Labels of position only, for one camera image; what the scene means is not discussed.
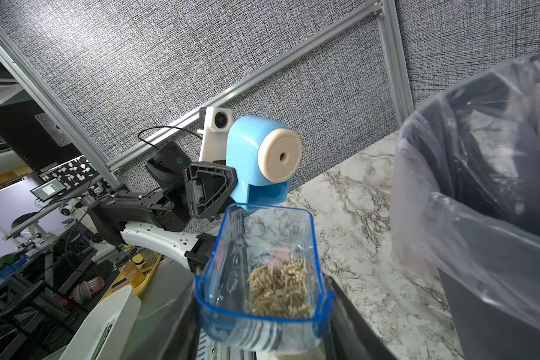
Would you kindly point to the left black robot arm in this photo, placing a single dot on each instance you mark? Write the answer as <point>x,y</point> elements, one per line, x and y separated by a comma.
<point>157,220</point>

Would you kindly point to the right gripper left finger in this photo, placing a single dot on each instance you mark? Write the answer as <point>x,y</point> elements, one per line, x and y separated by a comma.
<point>172,332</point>

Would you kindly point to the clear plastic bin liner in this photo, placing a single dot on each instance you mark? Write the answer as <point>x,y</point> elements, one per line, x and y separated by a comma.
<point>472,207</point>

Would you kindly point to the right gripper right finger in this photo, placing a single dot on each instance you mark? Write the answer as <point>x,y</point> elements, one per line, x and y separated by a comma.
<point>349,336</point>

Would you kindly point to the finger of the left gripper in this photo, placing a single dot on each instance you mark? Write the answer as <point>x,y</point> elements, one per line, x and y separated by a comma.
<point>208,188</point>

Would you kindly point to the bright blue pencil sharpener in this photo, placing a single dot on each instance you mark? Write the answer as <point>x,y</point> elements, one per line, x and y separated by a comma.
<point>265,155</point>

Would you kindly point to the pencil shavings pile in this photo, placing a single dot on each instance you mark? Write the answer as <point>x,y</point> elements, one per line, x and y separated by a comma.
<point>279,290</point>

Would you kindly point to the clear blue shavings tray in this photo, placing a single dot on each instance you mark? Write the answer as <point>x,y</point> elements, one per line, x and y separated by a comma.
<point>250,236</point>

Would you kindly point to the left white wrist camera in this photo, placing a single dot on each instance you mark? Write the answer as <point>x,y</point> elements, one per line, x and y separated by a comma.
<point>216,123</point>

